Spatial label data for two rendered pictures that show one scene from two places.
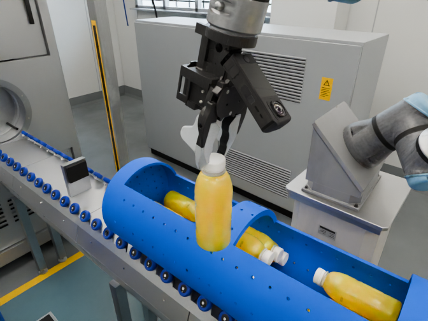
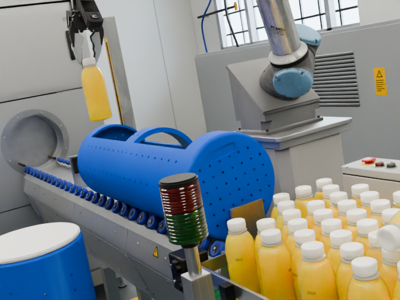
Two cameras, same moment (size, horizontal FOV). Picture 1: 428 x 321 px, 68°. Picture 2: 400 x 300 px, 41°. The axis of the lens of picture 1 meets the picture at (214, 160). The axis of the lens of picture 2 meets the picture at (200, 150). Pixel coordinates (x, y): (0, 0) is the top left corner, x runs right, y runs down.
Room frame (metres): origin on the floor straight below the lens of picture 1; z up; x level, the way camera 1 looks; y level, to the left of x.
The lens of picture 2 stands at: (-0.93, -0.86, 1.44)
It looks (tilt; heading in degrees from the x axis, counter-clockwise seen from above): 10 degrees down; 22
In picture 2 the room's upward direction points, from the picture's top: 10 degrees counter-clockwise
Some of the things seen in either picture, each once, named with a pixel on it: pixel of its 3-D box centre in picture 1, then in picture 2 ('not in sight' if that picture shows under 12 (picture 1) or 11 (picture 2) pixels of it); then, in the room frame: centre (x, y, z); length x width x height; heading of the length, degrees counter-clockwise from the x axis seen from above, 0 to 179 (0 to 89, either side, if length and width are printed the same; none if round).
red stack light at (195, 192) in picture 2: not in sight; (181, 196); (-0.19, -0.51, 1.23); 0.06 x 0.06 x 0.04
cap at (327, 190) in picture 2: not in sight; (331, 190); (0.32, -0.67, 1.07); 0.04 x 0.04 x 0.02
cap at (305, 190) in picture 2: not in sight; (303, 190); (0.33, -0.60, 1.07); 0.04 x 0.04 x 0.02
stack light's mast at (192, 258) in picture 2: not in sight; (186, 226); (-0.19, -0.51, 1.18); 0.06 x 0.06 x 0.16
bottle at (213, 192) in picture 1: (213, 206); (95, 91); (0.46, 0.00, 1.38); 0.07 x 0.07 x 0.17
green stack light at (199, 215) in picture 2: not in sight; (186, 222); (-0.19, -0.51, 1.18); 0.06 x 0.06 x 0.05
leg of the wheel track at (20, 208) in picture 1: (30, 237); not in sight; (1.56, 1.18, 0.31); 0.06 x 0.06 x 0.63; 51
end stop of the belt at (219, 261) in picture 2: not in sight; (268, 242); (0.28, -0.51, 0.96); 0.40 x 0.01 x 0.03; 141
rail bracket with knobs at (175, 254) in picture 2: not in sight; (193, 271); (0.15, -0.35, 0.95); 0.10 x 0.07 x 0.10; 141
